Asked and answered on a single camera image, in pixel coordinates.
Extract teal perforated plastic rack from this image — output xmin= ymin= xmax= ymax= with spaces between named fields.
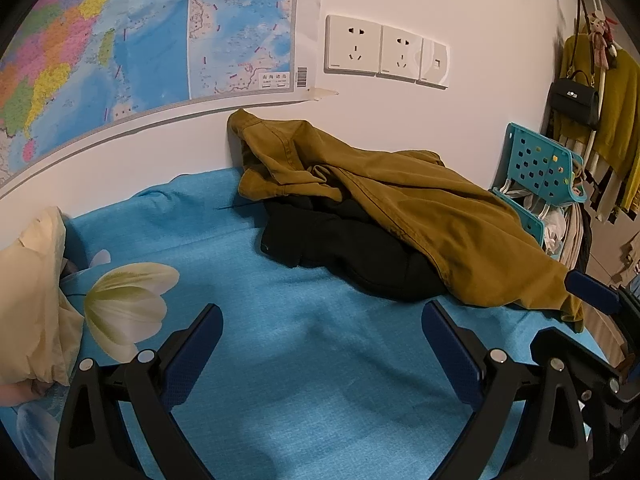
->
xmin=491 ymin=122 xmax=587 ymax=260

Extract mustard olive jacket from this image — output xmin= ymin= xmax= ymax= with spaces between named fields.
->
xmin=228 ymin=110 xmax=584 ymax=332

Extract colourful wall map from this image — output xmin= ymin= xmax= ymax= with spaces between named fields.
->
xmin=1 ymin=0 xmax=321 ymax=193

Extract black handbag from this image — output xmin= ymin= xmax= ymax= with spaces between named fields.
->
xmin=549 ymin=70 xmax=600 ymax=128

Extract cream pillow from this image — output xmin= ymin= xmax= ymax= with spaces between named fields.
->
xmin=1 ymin=207 xmax=84 ymax=386

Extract white wall socket panel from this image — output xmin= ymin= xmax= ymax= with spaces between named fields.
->
xmin=324 ymin=14 xmax=450 ymax=89

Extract black garment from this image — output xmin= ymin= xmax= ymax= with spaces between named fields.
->
xmin=260 ymin=195 xmax=446 ymax=304

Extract pink blanket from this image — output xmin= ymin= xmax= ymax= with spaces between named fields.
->
xmin=0 ymin=379 xmax=51 ymax=408

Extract hanging yellow clothes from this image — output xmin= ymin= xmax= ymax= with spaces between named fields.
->
xmin=553 ymin=18 xmax=639 ymax=219

